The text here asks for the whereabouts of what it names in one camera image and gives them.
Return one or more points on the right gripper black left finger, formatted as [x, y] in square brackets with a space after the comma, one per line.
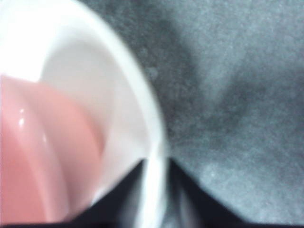
[118, 204]

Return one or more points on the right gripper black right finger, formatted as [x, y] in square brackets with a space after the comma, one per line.
[190, 204]

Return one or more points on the red ribbed bowl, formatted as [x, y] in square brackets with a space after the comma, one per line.
[35, 154]

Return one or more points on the white round plate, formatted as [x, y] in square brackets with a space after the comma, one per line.
[95, 71]

